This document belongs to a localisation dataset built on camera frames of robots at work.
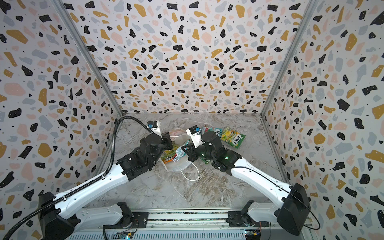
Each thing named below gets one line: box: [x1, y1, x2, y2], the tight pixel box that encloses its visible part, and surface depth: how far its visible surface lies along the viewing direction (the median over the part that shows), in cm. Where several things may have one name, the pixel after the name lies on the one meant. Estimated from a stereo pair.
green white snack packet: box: [173, 139, 191, 163], surface depth 72 cm
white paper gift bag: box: [165, 130, 192, 172], surface depth 73 cm
